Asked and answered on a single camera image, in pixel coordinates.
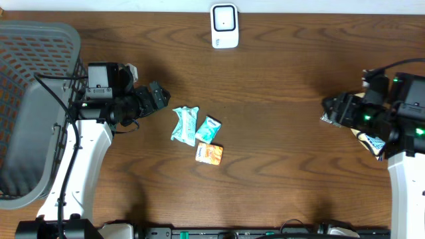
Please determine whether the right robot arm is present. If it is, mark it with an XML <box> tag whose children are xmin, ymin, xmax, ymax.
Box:
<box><xmin>322</xmin><ymin>93</ymin><xmax>424</xmax><ymax>239</ymax></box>

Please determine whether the round black red tin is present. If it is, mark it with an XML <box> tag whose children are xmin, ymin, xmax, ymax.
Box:
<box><xmin>321</xmin><ymin>112</ymin><xmax>341</xmax><ymax>127</ymax></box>

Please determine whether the grey plastic shopping basket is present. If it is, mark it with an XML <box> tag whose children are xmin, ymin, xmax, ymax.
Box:
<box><xmin>1</xmin><ymin>21</ymin><xmax>87</xmax><ymax>210</ymax></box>

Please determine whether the white barcode scanner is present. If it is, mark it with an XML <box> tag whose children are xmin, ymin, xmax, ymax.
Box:
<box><xmin>210</xmin><ymin>3</ymin><xmax>239</xmax><ymax>49</ymax></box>

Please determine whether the small teal tissue pack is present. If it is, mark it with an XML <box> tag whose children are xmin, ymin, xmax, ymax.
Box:
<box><xmin>195</xmin><ymin>116</ymin><xmax>222</xmax><ymax>144</ymax></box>

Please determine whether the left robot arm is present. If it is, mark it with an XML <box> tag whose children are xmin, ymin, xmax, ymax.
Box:
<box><xmin>15</xmin><ymin>82</ymin><xmax>171</xmax><ymax>238</ymax></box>

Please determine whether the teal white tissue pack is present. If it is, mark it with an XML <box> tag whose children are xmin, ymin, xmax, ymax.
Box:
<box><xmin>171</xmin><ymin>106</ymin><xmax>199</xmax><ymax>147</ymax></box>

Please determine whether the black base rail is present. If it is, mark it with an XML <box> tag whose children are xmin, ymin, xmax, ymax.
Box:
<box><xmin>99</xmin><ymin>219</ymin><xmax>390</xmax><ymax>239</ymax></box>

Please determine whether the large white snack bag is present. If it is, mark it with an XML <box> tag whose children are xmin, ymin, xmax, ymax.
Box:
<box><xmin>351</xmin><ymin>129</ymin><xmax>385</xmax><ymax>161</ymax></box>

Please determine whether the orange small snack pack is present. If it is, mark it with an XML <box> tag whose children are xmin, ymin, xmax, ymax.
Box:
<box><xmin>195</xmin><ymin>143</ymin><xmax>224</xmax><ymax>165</ymax></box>

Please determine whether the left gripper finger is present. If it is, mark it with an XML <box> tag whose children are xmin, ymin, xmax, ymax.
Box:
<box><xmin>153</xmin><ymin>96</ymin><xmax>169</xmax><ymax>111</ymax></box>
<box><xmin>149</xmin><ymin>81</ymin><xmax>171</xmax><ymax>103</ymax></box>

